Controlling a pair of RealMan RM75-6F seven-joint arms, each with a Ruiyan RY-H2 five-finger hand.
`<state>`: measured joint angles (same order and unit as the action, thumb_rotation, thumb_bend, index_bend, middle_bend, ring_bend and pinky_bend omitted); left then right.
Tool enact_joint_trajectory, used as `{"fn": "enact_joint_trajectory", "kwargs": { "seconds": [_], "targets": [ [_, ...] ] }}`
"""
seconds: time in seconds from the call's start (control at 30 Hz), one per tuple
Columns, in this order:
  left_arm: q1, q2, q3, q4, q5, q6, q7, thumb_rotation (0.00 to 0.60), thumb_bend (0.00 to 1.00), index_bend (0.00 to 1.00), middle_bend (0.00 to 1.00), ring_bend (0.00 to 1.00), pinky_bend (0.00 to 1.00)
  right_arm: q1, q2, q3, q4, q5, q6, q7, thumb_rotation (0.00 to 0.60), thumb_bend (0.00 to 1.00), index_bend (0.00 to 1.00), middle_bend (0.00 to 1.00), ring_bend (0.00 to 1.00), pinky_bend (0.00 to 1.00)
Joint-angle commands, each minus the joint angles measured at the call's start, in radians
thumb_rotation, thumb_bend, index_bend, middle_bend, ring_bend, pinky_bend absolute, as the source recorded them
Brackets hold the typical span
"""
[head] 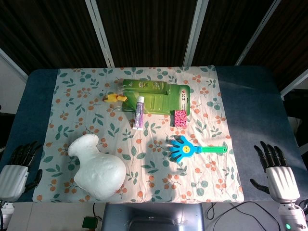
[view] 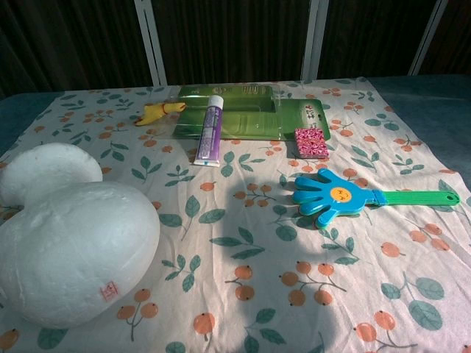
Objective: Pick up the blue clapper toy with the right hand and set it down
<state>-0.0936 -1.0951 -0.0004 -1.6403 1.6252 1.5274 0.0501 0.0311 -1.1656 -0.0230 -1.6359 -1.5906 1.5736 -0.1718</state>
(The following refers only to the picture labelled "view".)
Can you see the blue hand-shaped clapper toy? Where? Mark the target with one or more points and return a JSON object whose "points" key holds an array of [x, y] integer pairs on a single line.
{"points": [[342, 199]]}

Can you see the purple white toothpaste tube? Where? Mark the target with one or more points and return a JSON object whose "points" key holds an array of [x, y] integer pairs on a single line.
{"points": [[209, 132]]}

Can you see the green plastic blister package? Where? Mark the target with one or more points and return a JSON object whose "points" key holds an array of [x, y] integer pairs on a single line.
{"points": [[250, 115]]}

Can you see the pink patterned square box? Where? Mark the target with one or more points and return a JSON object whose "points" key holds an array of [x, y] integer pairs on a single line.
{"points": [[310, 140]]}

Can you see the floral printed tablecloth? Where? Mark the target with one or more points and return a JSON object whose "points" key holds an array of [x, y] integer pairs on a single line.
{"points": [[257, 257]]}

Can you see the yellow rubber chicken toy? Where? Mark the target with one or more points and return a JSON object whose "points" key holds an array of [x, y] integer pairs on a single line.
{"points": [[154, 112]]}

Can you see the large white foam egg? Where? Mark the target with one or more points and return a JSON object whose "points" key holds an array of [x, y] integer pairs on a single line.
{"points": [[70, 242]]}

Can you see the white metal frame post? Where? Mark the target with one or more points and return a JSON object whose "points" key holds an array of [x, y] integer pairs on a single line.
{"points": [[428, 36], [150, 40], [312, 38]]}

